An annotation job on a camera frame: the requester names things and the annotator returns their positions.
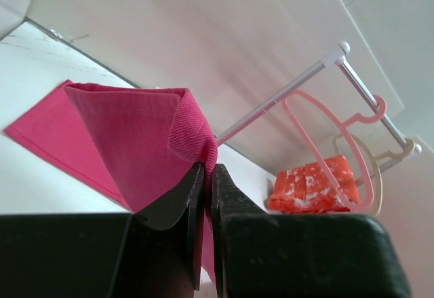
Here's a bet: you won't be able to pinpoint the orange floral garment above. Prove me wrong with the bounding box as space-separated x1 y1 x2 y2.
267 155 359 213

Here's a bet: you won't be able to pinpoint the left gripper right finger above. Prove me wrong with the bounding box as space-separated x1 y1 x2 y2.
211 164 264 295

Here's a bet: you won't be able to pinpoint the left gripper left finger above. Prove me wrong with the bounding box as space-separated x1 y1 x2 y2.
134 163 204 291

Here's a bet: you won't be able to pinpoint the pink plastic hanger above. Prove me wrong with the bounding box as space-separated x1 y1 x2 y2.
282 90 387 212

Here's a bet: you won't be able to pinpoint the magenta pink trousers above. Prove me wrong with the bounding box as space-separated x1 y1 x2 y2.
1 81 218 297

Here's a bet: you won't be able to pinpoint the beige wooden hanger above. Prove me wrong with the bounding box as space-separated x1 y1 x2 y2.
351 133 422 217

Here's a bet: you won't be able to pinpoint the white clothes rack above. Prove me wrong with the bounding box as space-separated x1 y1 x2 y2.
216 48 411 173

